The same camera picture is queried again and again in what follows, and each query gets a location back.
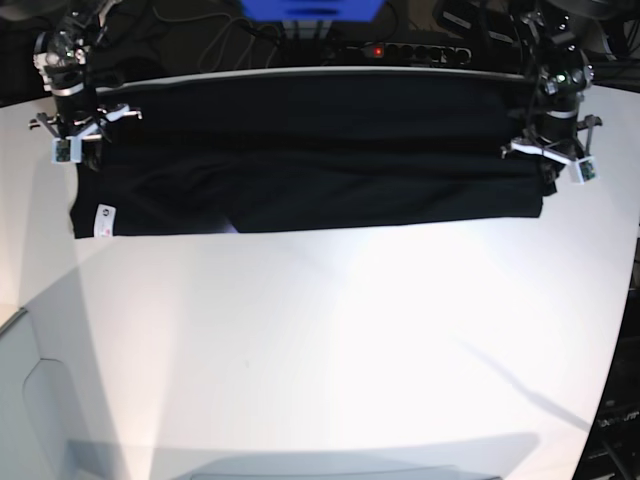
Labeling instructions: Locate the white shirt label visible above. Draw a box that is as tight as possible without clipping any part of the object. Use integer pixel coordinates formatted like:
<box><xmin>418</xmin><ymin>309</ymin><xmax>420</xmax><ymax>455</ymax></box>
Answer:
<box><xmin>93</xmin><ymin>204</ymin><xmax>117</xmax><ymax>238</ymax></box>

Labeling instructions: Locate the black power strip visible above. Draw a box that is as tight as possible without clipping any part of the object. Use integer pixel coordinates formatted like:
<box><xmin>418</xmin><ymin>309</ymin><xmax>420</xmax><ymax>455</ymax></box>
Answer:
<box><xmin>346</xmin><ymin>42</ymin><xmax>473</xmax><ymax>67</ymax></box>

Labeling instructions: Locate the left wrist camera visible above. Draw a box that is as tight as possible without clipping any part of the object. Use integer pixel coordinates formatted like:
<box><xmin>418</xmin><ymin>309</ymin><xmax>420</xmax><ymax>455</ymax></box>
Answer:
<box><xmin>573</xmin><ymin>156</ymin><xmax>598</xmax><ymax>185</ymax></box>

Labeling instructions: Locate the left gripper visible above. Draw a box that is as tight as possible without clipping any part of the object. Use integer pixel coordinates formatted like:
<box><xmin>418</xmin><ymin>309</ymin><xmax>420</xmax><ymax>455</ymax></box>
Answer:
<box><xmin>501</xmin><ymin>108</ymin><xmax>603</xmax><ymax>184</ymax></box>

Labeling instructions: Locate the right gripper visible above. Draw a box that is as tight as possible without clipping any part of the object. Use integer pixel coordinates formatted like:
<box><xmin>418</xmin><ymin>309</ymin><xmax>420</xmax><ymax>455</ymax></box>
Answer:
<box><xmin>29</xmin><ymin>91</ymin><xmax>143</xmax><ymax>164</ymax></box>

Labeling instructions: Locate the blue box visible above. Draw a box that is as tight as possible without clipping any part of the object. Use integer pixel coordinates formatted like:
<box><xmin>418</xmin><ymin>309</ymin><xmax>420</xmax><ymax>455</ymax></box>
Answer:
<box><xmin>240</xmin><ymin>0</ymin><xmax>385</xmax><ymax>22</ymax></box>

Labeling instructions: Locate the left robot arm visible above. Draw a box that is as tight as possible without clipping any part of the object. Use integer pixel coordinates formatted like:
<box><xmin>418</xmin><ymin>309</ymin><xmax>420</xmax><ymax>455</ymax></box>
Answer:
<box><xmin>502</xmin><ymin>1</ymin><xmax>602</xmax><ymax>185</ymax></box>

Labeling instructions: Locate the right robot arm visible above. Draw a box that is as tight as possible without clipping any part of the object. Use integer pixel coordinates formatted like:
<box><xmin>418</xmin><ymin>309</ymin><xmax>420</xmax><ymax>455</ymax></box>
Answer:
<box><xmin>28</xmin><ymin>1</ymin><xmax>143</xmax><ymax>164</ymax></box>

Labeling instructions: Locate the black T-shirt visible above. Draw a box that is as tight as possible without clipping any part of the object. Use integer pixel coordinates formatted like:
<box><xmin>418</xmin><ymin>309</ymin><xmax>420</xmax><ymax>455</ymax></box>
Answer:
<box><xmin>70</xmin><ymin>72</ymin><xmax>554</xmax><ymax>239</ymax></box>

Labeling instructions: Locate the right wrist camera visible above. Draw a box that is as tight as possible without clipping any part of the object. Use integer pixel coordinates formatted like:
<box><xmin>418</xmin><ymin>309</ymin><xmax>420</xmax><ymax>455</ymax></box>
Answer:
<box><xmin>51</xmin><ymin>138</ymin><xmax>82</xmax><ymax>164</ymax></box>

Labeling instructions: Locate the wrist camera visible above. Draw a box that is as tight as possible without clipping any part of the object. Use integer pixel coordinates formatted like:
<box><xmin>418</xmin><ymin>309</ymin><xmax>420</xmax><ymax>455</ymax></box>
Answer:
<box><xmin>573</xmin><ymin>156</ymin><xmax>598</xmax><ymax>185</ymax></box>
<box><xmin>51</xmin><ymin>138</ymin><xmax>82</xmax><ymax>164</ymax></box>

